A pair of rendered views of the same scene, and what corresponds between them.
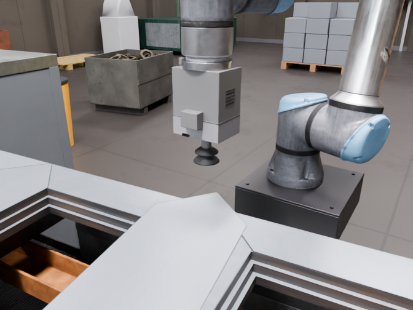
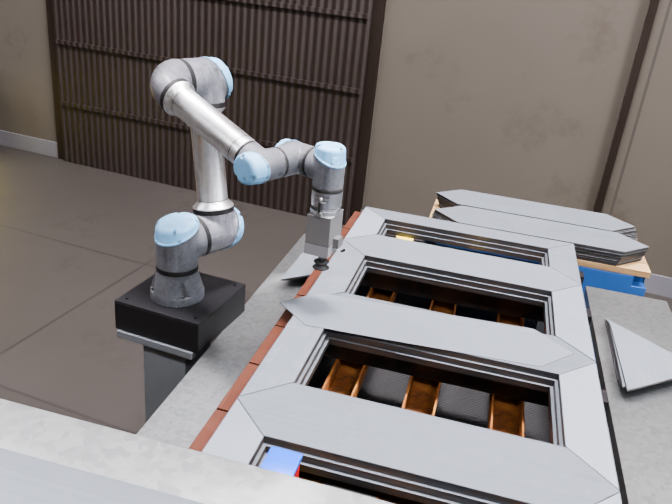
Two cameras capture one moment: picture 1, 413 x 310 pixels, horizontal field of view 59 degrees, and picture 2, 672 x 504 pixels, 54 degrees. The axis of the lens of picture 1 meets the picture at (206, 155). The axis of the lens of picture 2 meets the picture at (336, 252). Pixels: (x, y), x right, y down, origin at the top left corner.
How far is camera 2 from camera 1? 179 cm
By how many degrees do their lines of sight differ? 93
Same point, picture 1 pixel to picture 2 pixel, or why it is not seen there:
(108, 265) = (377, 332)
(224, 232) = (331, 299)
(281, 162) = (191, 283)
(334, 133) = (228, 232)
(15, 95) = not seen: hidden behind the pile
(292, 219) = (228, 313)
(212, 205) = (299, 303)
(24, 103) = not seen: hidden behind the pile
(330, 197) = (216, 283)
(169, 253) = (357, 315)
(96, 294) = (399, 332)
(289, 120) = (193, 244)
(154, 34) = not seen: outside the picture
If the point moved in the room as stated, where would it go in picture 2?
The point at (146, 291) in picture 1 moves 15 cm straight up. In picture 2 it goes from (389, 318) to (397, 266)
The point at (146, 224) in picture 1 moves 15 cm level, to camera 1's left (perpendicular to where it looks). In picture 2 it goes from (333, 325) to (347, 359)
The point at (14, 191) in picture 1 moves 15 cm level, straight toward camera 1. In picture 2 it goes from (306, 399) to (357, 374)
